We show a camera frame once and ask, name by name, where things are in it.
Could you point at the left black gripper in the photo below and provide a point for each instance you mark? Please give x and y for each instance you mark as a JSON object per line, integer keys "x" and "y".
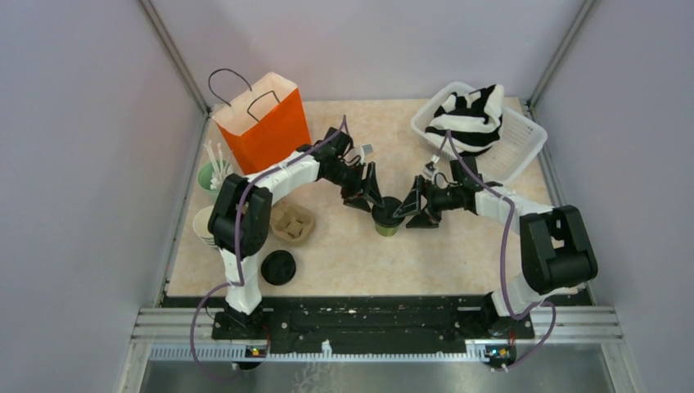
{"x": 371, "y": 191}

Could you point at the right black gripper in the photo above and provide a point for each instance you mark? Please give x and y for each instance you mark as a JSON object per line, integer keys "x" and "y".
{"x": 412, "y": 205}

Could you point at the black cup lid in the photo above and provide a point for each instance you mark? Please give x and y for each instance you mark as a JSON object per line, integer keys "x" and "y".
{"x": 384, "y": 215}

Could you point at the stack of black cup lids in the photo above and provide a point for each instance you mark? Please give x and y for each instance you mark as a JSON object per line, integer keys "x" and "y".
{"x": 278, "y": 268}

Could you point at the stack of green paper cups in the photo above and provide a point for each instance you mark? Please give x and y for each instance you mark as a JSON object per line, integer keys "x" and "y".
{"x": 200, "y": 226}

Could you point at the green paper coffee cup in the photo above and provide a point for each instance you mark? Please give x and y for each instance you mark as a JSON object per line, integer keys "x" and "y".
{"x": 386, "y": 230}

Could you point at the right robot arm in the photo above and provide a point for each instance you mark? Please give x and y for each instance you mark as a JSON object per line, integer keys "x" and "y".
{"x": 545, "y": 249}

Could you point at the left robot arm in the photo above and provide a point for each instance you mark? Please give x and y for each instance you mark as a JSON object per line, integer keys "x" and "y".
{"x": 240, "y": 219}

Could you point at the brown cardboard cup carrier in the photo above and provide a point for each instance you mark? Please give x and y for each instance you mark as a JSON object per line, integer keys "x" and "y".
{"x": 292, "y": 224}

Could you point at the black and white striped cloth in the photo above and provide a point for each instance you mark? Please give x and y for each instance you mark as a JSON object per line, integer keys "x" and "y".
{"x": 473, "y": 119}

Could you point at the orange paper bag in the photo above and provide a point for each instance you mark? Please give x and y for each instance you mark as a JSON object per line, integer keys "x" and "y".
{"x": 264, "y": 124}

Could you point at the white plastic basket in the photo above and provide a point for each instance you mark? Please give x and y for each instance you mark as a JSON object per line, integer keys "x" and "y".
{"x": 521, "y": 138}

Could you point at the green cup with white stirrers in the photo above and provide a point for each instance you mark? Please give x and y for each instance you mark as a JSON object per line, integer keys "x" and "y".
{"x": 216, "y": 163}

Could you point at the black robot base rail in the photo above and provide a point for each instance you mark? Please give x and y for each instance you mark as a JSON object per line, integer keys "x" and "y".
{"x": 369, "y": 325}

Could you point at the white cable duct strip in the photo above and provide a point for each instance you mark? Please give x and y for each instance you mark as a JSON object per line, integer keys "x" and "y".
{"x": 240, "y": 353}

